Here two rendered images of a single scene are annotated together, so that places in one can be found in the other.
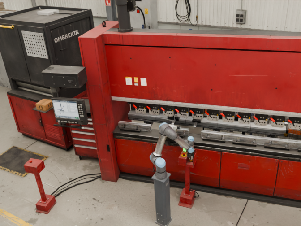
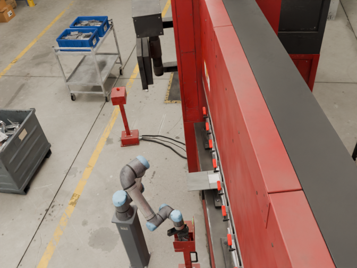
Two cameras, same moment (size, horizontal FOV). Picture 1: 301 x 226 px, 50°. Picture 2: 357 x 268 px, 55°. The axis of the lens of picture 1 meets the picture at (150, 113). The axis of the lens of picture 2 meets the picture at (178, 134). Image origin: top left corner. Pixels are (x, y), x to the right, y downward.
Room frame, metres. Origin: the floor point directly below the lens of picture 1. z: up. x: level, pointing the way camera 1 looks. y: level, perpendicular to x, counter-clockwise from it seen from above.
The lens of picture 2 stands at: (3.04, -1.84, 3.08)
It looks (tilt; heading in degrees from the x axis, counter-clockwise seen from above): 42 degrees down; 72
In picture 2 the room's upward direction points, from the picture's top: 7 degrees counter-clockwise
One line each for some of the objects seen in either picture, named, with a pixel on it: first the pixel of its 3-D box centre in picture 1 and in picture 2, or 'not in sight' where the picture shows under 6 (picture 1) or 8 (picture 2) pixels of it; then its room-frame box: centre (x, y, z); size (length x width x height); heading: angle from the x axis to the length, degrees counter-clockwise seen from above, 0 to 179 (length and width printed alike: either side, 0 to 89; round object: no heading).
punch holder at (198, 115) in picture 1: (198, 112); (230, 195); (3.74, -0.63, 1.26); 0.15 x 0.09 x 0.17; 71
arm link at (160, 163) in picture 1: (160, 164); (121, 200); (3.09, -0.08, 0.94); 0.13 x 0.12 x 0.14; 23
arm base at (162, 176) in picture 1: (161, 172); (123, 209); (3.08, -0.08, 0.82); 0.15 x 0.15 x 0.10
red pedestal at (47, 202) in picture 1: (40, 184); (124, 117); (3.49, 1.60, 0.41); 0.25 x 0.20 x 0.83; 161
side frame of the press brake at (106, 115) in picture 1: (111, 104); (223, 89); (4.35, 0.58, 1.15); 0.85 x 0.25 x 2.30; 161
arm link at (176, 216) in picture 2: (190, 141); (177, 217); (3.40, -0.49, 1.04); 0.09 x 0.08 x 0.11; 113
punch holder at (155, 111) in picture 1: (154, 108); (217, 134); (3.94, -0.07, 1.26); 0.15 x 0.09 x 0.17; 71
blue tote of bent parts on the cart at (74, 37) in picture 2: not in sight; (78, 39); (3.30, 2.99, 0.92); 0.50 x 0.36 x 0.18; 147
